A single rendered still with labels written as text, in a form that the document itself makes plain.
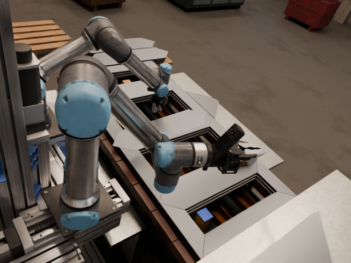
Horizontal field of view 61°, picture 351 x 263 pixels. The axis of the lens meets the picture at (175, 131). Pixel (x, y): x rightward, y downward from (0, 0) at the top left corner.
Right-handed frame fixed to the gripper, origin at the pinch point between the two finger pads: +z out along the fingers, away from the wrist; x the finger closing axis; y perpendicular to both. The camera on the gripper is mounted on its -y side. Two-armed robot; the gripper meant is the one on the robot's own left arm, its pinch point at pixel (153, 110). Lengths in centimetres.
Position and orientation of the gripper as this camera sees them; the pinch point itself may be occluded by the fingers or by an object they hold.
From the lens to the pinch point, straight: 198.8
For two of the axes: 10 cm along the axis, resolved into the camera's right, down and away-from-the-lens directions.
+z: -2.2, 7.4, 6.3
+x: 7.9, -2.4, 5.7
